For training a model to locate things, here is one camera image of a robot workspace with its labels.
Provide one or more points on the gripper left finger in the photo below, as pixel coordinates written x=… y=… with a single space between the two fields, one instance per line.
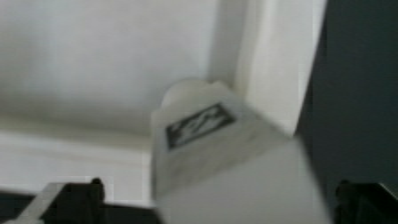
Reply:
x=70 y=204

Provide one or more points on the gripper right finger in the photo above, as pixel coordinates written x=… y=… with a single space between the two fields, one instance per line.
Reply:
x=366 y=203

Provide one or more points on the white leg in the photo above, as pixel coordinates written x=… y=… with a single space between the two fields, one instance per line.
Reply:
x=231 y=176

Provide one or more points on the white square table top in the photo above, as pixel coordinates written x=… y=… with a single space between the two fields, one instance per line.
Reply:
x=114 y=64

